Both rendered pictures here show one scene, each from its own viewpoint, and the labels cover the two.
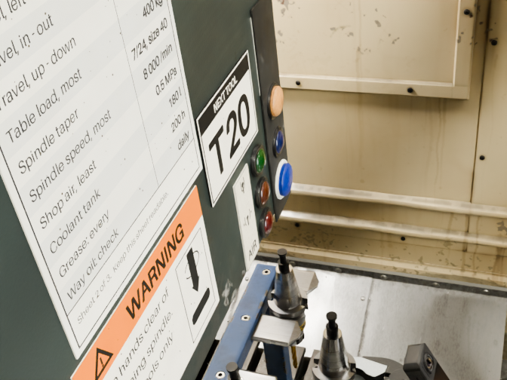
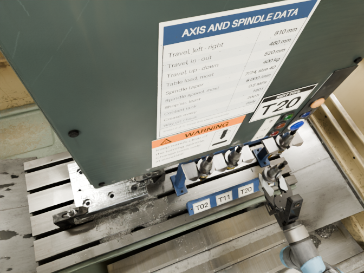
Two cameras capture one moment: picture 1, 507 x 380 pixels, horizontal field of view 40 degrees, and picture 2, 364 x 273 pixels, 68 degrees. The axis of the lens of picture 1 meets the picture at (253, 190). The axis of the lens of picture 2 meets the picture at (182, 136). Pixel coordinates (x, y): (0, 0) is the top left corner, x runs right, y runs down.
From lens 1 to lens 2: 0.15 m
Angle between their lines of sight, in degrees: 34
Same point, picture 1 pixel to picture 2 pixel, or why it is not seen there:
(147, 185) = (220, 109)
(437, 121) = not seen: outside the picture
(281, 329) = (272, 147)
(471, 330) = (338, 203)
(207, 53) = (291, 79)
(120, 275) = (189, 127)
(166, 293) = (206, 136)
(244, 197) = (268, 123)
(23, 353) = (138, 131)
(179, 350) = (200, 149)
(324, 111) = not seen: outside the picture
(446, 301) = (343, 188)
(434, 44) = not seen: outside the picture
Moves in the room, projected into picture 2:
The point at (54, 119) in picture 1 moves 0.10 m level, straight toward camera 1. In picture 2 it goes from (190, 84) to (141, 155)
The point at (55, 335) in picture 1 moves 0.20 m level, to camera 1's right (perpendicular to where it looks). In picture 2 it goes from (152, 131) to (266, 247)
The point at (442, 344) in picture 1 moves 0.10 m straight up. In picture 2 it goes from (324, 196) to (336, 191)
